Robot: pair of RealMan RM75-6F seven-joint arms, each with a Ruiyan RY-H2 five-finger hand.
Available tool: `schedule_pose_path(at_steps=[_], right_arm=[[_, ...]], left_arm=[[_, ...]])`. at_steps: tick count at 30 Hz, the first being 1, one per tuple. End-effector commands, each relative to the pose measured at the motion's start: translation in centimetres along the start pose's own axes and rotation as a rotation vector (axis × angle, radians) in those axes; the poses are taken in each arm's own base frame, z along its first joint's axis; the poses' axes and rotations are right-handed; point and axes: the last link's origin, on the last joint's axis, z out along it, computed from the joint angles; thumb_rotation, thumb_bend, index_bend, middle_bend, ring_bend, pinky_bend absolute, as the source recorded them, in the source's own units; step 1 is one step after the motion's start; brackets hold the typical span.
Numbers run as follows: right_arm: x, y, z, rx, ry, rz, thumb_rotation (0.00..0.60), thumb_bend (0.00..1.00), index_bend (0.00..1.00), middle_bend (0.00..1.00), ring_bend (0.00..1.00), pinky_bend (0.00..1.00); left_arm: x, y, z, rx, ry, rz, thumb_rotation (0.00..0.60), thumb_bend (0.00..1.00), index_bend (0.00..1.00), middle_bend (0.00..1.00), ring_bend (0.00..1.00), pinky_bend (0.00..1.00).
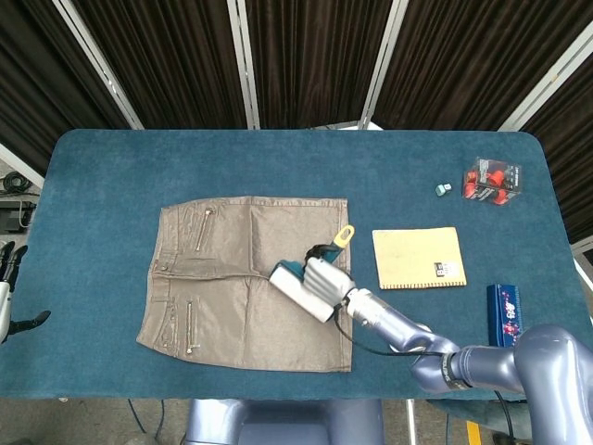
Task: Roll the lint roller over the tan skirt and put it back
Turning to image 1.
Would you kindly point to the clear box with red items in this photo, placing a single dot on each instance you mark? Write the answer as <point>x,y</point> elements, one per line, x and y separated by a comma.
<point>491,183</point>

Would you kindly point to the black floor equipment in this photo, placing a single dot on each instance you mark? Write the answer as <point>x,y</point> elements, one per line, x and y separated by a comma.
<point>14,215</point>

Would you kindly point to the blue tablecloth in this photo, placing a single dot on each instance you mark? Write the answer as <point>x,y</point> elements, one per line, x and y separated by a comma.
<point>278,162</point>

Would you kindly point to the dark brown curtain panel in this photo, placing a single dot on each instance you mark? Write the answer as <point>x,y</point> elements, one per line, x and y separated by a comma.
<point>574,162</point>
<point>463,60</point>
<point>315,60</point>
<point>171,60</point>
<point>37,69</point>

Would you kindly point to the blue rectangular box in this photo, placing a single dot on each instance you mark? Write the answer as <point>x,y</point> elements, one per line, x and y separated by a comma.
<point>502,315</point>

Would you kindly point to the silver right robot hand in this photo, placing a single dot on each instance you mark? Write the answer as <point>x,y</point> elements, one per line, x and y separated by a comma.
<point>329,280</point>

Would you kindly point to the folded bronze metallic pants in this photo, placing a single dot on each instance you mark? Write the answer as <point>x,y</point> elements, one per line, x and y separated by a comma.
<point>231,324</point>

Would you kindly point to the silver-blue right robot arm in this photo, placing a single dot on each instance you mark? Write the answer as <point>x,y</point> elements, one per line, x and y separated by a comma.
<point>463,361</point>

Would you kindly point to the silver-blue robot torso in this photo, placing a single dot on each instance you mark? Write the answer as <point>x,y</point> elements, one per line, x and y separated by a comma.
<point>278,422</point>

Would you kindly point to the yellow spiral notebook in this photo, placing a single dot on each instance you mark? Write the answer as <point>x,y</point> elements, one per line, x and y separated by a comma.
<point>417,255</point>

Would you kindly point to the small green cube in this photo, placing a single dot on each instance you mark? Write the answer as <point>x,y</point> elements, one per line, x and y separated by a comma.
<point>441,189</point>

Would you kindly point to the teal lint roller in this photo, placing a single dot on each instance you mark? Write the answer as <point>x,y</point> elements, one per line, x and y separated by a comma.
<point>296,289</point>

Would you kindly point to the white table leg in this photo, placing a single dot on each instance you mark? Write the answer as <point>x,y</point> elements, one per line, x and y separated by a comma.
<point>411,422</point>

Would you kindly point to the white partition post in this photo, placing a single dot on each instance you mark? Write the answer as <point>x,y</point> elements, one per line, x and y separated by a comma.
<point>98,65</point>
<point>244,65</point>
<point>551,76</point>
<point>21,164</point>
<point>384,65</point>

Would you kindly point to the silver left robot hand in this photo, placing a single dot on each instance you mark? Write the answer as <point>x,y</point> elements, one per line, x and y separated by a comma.
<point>4,301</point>

